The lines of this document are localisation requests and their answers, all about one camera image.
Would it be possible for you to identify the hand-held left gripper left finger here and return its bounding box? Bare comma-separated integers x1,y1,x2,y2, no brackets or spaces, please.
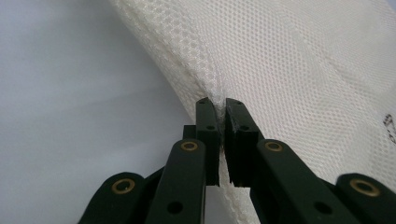
182,96,222,188

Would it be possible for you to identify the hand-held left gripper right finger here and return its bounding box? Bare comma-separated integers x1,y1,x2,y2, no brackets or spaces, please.
223,97,265,189

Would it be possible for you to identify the cream mesh cloth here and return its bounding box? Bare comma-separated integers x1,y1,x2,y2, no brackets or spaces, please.
107,0,396,224

